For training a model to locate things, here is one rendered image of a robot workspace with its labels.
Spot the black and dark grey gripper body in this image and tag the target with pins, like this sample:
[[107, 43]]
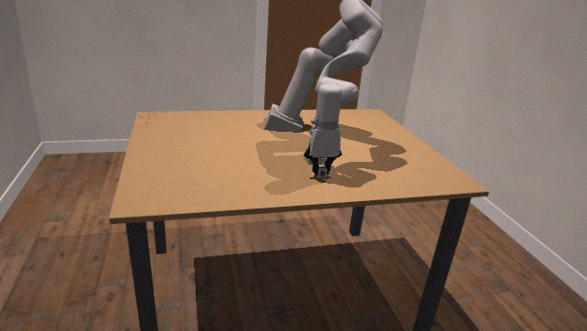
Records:
[[324, 143]]

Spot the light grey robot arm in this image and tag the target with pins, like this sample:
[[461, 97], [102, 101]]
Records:
[[356, 18]]

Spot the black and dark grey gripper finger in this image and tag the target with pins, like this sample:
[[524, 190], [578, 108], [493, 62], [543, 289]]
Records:
[[313, 159], [329, 161]]

